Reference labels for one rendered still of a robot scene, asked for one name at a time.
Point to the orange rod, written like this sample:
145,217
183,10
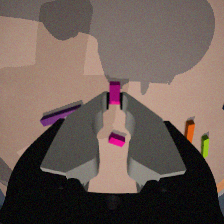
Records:
189,130

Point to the purple rod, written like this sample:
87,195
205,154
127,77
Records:
52,118

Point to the magenta rod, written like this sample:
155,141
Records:
114,89
116,139

